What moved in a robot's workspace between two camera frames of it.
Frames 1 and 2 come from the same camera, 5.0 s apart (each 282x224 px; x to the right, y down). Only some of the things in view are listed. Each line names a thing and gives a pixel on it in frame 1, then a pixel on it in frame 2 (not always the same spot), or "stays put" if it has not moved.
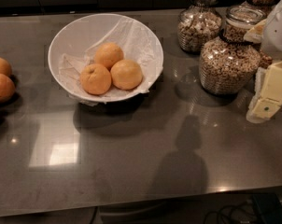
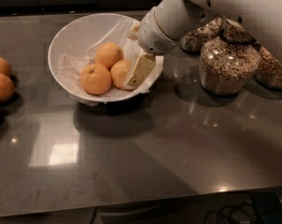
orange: (106, 53) stays put
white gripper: (277, 32) → (150, 35)
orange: (95, 79) stays put
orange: (126, 74) stays put
